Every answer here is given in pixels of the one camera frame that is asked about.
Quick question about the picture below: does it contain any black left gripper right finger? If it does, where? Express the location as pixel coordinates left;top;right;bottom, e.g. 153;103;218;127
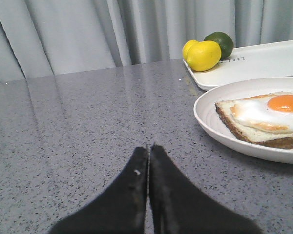
149;145;261;234

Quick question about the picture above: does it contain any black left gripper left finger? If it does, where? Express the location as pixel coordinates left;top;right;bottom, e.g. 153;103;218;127
50;147;148;234

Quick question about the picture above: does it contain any white round plate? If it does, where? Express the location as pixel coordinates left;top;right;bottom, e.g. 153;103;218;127
193;77;293;164

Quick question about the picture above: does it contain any bottom bread slice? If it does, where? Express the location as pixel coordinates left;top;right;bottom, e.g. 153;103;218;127
215;92;293;149

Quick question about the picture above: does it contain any white bear-print tray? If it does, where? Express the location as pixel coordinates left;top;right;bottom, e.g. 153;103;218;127
184;40;293;91

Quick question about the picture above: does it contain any fried egg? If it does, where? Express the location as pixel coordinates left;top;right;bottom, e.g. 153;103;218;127
230;93;293;134

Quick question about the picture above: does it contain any yellow lemon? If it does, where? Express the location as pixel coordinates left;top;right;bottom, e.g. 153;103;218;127
182;40;221;72

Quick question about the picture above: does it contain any green lime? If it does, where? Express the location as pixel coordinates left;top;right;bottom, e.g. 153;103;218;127
204;31;234;60

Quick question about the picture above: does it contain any grey curtain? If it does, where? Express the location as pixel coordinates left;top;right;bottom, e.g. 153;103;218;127
0;0;293;82

